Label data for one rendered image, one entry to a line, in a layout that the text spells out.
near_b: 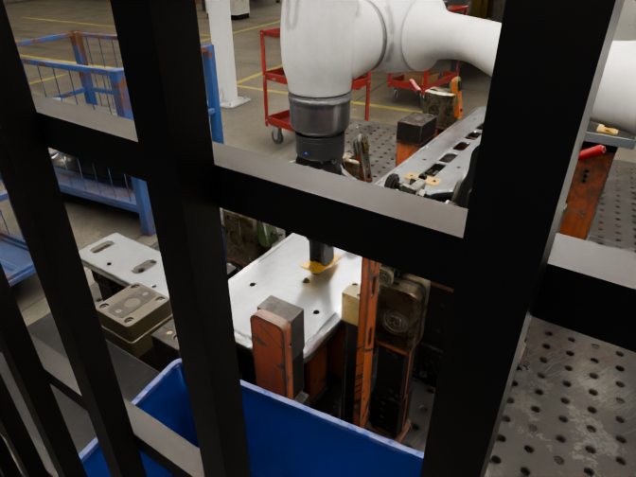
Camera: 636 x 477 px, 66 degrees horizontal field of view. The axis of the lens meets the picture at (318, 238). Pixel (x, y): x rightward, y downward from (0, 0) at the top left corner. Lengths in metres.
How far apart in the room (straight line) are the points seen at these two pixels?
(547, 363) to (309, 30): 0.88
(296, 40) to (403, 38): 0.16
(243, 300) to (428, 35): 0.48
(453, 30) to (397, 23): 0.08
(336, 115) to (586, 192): 0.79
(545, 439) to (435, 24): 0.76
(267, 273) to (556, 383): 0.66
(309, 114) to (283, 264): 0.30
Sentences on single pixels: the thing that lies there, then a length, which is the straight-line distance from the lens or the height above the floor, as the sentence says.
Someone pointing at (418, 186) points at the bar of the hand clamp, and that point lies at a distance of 0.68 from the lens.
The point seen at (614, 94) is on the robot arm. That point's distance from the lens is 0.47.
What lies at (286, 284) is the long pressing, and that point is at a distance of 0.84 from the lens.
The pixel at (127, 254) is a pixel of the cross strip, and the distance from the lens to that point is 0.98.
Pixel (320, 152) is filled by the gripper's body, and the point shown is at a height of 1.23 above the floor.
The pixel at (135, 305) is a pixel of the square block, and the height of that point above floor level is 1.06.
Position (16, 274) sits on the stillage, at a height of 0.18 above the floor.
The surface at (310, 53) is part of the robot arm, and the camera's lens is 0.67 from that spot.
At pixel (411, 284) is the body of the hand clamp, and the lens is 0.76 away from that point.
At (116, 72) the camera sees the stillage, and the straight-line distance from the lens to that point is 2.72.
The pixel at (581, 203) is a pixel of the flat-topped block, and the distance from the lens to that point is 1.35.
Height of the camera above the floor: 1.50
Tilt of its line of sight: 31 degrees down
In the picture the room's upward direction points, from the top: straight up
